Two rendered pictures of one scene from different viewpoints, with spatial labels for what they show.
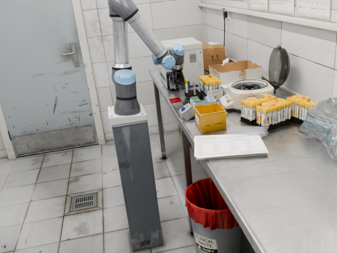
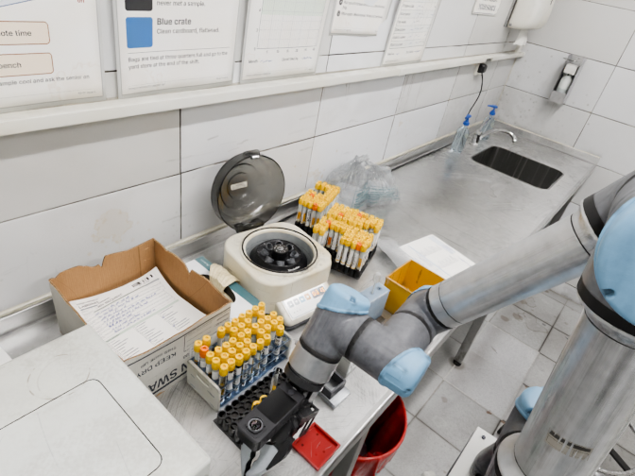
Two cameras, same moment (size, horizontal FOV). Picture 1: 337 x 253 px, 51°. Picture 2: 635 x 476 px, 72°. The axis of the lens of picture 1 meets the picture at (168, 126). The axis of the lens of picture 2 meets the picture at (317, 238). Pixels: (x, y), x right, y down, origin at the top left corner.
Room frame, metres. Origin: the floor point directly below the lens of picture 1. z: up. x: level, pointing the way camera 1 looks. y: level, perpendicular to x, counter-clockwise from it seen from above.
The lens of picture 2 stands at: (2.57, 0.20, 1.66)
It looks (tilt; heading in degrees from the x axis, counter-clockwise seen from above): 34 degrees down; 222
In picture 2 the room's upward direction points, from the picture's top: 12 degrees clockwise
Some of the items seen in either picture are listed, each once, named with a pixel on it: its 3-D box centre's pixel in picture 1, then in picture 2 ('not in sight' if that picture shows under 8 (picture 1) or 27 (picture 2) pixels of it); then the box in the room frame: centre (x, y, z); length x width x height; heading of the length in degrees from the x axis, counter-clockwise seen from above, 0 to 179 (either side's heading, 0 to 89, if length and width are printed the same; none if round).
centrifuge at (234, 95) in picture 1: (246, 95); (281, 269); (1.95, -0.46, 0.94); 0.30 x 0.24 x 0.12; 89
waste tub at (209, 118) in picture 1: (209, 117); (414, 294); (1.68, -0.21, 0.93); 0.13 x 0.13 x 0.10; 7
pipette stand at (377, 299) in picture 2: (211, 107); (367, 307); (1.84, -0.24, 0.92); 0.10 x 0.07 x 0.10; 3
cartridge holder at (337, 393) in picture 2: (189, 102); (328, 383); (2.06, -0.14, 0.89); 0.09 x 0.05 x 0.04; 96
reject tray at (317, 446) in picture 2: (175, 100); (316, 445); (2.16, -0.06, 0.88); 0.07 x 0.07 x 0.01; 8
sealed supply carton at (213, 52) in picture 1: (207, 55); not in sight; (3.00, -0.39, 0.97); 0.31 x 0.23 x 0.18; 2
